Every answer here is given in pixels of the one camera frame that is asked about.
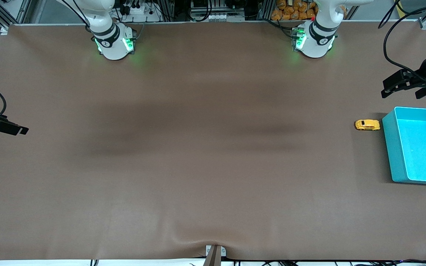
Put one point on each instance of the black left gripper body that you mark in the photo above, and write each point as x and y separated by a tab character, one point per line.
421	75

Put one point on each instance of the yellow beetle toy car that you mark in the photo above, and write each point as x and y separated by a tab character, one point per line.
367	125

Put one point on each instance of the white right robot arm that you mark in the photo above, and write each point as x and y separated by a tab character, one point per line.
113	48

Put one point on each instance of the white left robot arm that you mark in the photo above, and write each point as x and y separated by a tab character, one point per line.
314	44

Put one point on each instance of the teal plastic bin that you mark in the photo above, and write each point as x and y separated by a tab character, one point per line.
420	147

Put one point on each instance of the orange snack pile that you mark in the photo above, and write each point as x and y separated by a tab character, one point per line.
290	13

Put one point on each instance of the white power strip with plugs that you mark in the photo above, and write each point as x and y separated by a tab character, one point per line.
142	14

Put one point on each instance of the brown table mat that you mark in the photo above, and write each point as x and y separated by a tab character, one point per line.
213	166

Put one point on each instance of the grey metal clamp plate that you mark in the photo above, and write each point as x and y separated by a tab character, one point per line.
223	252

